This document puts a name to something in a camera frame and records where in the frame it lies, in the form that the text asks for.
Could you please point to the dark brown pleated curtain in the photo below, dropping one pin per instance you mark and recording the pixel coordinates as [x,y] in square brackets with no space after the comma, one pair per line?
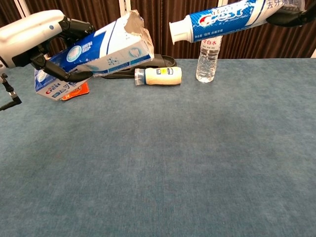
[160,24]

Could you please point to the white partition frame post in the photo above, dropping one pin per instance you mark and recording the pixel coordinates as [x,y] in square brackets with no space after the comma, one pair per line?
[223,2]
[22,7]
[124,7]
[313,53]

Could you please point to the blue white toothpaste tube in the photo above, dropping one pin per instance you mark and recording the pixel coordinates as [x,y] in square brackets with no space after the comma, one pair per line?
[222,22]

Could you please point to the orange snack packet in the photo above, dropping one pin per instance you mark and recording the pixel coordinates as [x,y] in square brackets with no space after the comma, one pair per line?
[79,92]

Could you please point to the black rubber slipper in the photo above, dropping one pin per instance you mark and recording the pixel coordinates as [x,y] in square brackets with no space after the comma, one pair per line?
[165,63]

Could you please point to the white squeeze bottle clear cap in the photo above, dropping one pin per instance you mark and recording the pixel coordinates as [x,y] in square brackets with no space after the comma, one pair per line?
[163,76]

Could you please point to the blue felt table cover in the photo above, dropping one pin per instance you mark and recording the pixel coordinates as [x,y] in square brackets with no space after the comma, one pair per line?
[148,172]

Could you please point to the blue white toothpaste box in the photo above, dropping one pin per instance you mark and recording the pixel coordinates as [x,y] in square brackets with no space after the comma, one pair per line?
[113,49]

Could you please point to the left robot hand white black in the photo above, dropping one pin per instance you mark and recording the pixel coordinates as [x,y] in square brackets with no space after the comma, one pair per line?
[27,32]

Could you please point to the clear plastic water bottle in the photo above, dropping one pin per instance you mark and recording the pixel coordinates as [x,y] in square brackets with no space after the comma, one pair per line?
[207,61]

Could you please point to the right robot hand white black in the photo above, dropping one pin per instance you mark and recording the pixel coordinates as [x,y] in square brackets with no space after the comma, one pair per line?
[296,18]

